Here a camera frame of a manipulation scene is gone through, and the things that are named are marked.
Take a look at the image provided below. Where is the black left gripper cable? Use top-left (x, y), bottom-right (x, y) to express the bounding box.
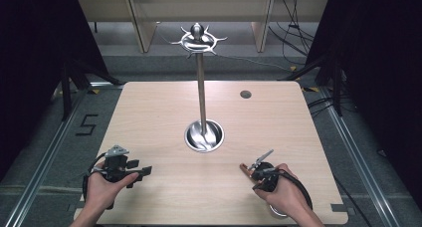
top-left (81, 152), bottom-right (115, 211)

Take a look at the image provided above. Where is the beige wooden bench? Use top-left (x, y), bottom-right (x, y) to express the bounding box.
top-left (77, 0), bottom-right (330, 55)

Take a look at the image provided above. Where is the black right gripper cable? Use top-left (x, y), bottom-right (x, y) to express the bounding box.
top-left (279, 168), bottom-right (374, 227)

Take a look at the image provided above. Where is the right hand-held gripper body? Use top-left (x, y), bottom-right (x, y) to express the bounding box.
top-left (248, 148), bottom-right (282, 193)

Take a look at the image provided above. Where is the black tripod stand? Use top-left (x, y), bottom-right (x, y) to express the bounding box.
top-left (59, 58), bottom-right (124, 122)
top-left (278, 53), bottom-right (345, 117)

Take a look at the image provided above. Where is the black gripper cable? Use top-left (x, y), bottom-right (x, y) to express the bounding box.
top-left (279, 168), bottom-right (374, 227)
top-left (81, 152), bottom-right (115, 211)

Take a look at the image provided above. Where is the person's left hand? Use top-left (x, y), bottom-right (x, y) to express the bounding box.
top-left (85, 169), bottom-right (140, 212)

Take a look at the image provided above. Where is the black curtain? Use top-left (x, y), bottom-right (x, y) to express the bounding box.
top-left (0, 0), bottom-right (111, 183)
top-left (304, 0), bottom-right (422, 201)

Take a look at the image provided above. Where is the bundle of black cables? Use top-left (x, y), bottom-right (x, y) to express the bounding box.
top-left (268, 0), bottom-right (317, 66)

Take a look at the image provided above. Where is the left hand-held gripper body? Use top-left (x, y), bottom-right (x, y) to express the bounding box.
top-left (98, 144), bottom-right (137, 189)

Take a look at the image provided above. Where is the steel utensil stand with hooks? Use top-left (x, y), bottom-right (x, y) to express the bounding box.
top-left (170, 22), bottom-right (229, 153)

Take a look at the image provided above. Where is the aluminium floor rail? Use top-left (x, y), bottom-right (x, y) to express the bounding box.
top-left (317, 87), bottom-right (412, 227)
top-left (2, 82), bottom-right (128, 227)

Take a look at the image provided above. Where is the person's right hand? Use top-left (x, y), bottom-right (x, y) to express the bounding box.
top-left (254, 162), bottom-right (312, 219)

